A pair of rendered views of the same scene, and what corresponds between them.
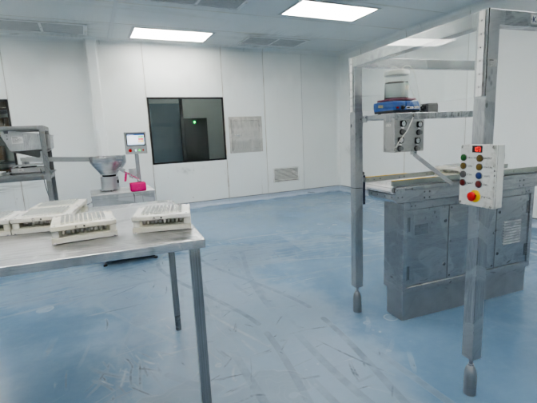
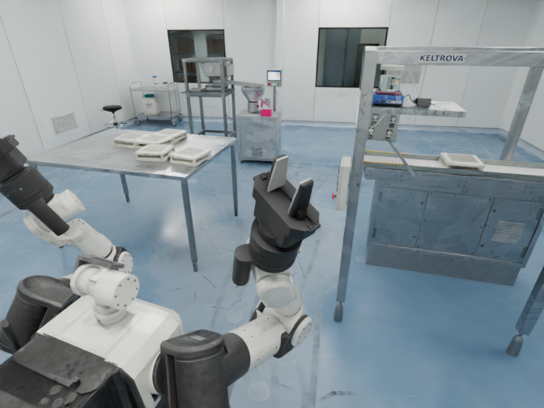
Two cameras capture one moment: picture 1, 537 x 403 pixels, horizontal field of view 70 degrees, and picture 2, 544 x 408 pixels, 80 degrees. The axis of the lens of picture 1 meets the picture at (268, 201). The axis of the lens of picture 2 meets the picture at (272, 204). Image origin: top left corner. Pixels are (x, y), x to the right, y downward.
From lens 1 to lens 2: 1.60 m
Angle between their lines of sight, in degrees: 37
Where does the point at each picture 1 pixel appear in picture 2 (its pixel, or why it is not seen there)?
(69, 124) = (260, 49)
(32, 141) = (216, 70)
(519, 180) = (524, 186)
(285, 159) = (441, 94)
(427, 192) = (398, 176)
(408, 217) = (381, 191)
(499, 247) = (486, 240)
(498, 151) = (342, 171)
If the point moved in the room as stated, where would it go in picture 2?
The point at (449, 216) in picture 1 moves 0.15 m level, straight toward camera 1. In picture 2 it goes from (427, 200) to (414, 205)
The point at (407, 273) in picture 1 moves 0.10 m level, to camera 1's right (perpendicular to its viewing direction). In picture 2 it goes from (373, 232) to (384, 235)
